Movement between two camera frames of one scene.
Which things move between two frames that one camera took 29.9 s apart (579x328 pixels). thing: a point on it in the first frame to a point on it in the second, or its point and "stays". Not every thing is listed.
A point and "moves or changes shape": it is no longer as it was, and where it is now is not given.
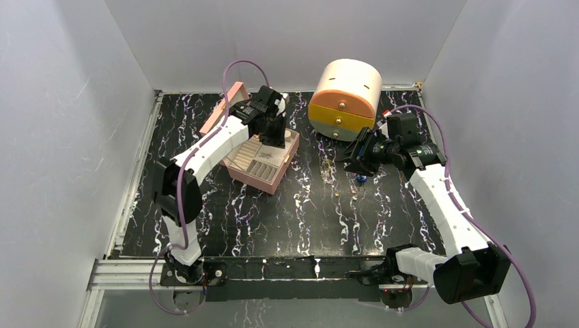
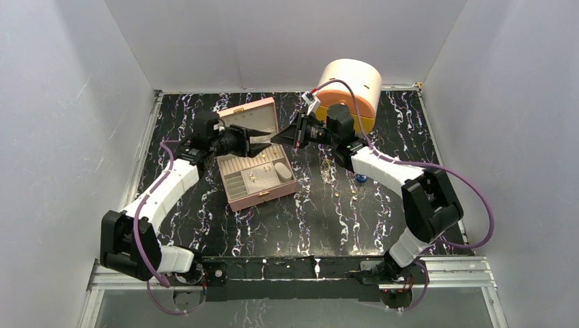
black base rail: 299,277 stays
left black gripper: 279,141 to 246,149
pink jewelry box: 250,160 moves or changes shape
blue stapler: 361,178 stays
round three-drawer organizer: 345,99 stays
